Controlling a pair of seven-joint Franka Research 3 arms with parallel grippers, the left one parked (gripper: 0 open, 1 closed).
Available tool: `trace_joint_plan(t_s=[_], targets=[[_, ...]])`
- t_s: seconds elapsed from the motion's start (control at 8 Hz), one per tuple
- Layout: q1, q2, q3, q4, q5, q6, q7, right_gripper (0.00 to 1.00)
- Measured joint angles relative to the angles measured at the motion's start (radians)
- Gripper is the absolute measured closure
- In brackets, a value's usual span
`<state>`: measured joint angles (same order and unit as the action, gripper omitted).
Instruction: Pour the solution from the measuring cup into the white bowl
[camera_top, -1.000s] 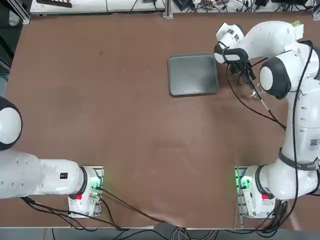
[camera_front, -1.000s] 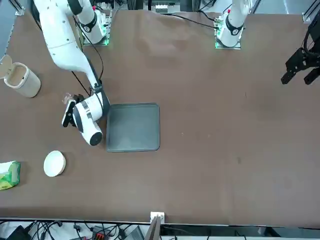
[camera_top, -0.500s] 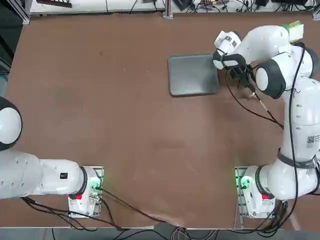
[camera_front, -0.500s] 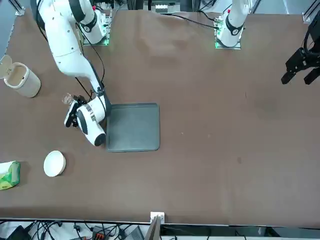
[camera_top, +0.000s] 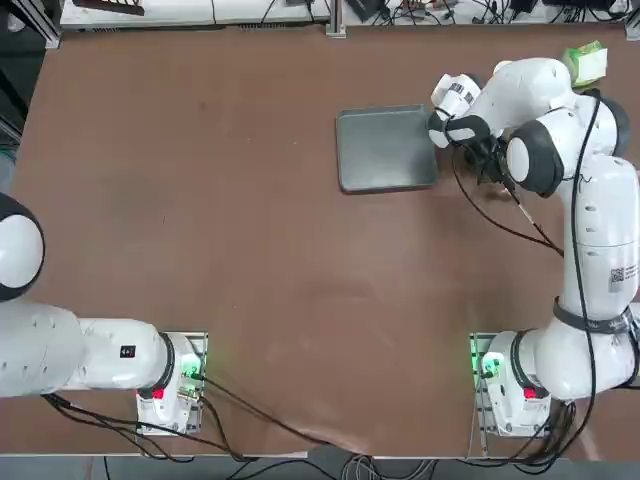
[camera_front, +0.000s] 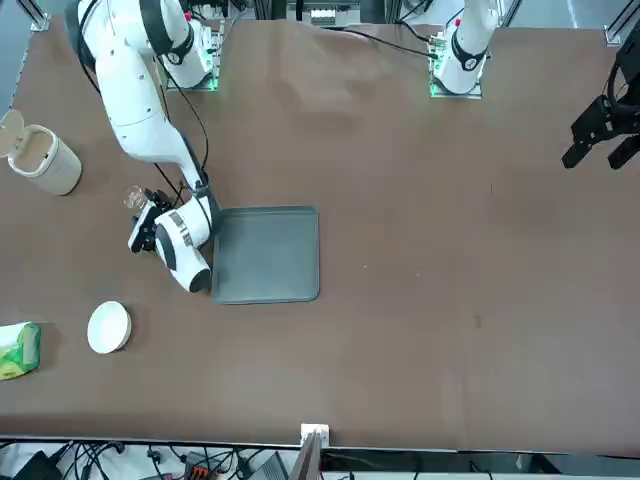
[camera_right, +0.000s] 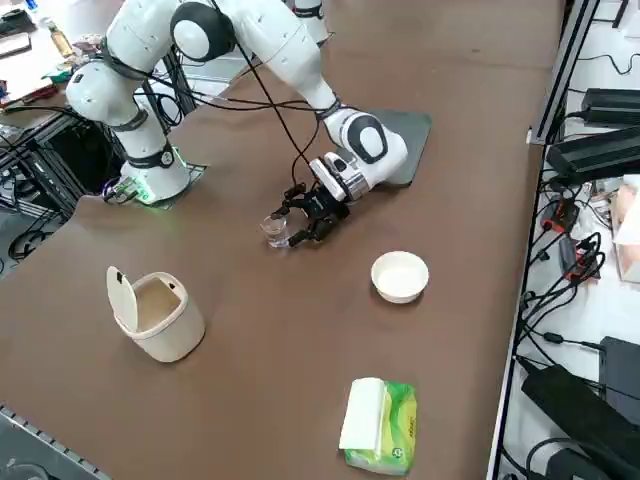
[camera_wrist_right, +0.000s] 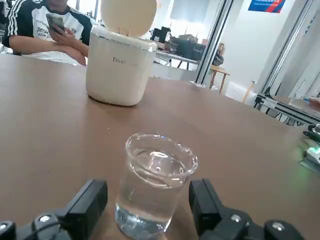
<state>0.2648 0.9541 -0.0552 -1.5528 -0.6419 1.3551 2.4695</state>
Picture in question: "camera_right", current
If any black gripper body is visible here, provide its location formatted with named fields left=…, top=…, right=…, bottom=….
left=305, top=188, right=351, bottom=224

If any clear glass measuring cup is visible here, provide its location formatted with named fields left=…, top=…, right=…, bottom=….
left=258, top=213, right=294, bottom=250

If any white bowl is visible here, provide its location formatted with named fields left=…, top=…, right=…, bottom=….
left=370, top=250, right=430, bottom=305

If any grey rectangular tray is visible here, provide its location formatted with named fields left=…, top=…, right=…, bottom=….
left=333, top=108, right=433, bottom=187

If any cream mini trash bin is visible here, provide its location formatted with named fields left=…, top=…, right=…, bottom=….
left=105, top=265, right=207, bottom=364

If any green tissue pack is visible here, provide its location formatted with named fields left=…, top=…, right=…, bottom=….
left=338, top=377, right=419, bottom=474

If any red and black adapter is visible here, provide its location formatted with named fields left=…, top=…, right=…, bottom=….
left=542, top=197, right=581, bottom=234

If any black adapter with red plug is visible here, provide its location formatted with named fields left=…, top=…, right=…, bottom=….
left=557, top=234, right=607, bottom=284

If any amber bottle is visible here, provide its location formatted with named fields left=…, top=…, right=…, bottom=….
left=48, top=22, right=75, bottom=57

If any pale cardboard box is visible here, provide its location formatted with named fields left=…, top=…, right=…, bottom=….
left=612, top=174, right=640, bottom=286

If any large black power brick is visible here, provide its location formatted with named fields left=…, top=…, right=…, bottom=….
left=521, top=363, right=640, bottom=480

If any black flat box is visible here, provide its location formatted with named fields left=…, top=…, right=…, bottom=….
left=598, top=335, right=640, bottom=401

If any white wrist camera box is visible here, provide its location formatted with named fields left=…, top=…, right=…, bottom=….
left=308, top=157, right=350, bottom=202

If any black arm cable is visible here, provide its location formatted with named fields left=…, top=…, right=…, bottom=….
left=139, top=74, right=331, bottom=115
left=212, top=0, right=326, bottom=194

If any aluminium frame post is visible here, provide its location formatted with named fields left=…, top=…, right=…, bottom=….
left=528, top=0, right=601, bottom=146

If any grey slotted edge rail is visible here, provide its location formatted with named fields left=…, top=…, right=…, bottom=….
left=0, top=403, right=119, bottom=480

